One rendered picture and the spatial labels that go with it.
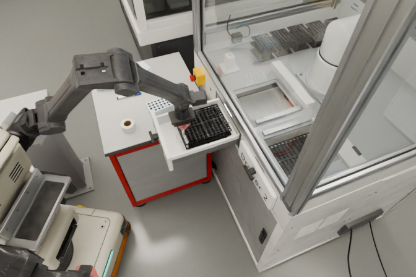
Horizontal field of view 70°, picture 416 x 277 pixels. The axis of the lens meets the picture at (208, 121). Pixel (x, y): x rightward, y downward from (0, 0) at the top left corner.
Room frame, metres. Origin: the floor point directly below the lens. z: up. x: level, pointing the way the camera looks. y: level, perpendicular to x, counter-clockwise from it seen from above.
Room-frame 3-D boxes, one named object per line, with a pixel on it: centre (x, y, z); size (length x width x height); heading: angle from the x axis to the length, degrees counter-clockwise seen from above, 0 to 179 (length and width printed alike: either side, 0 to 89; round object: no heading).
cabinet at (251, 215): (1.04, -0.55, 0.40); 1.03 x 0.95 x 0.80; 22
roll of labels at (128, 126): (0.94, 0.41, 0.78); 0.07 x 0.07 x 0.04
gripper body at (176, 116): (0.79, 0.11, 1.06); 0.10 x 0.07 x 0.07; 109
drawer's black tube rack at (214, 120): (0.86, 0.03, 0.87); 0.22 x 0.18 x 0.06; 112
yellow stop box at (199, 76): (1.21, 0.05, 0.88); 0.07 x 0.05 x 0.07; 22
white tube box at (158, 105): (1.07, 0.26, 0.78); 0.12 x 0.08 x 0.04; 118
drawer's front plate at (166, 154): (0.79, 0.21, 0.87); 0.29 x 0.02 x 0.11; 22
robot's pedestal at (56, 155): (1.05, 1.01, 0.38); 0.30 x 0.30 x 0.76; 22
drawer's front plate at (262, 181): (0.61, -0.20, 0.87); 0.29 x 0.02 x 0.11; 22
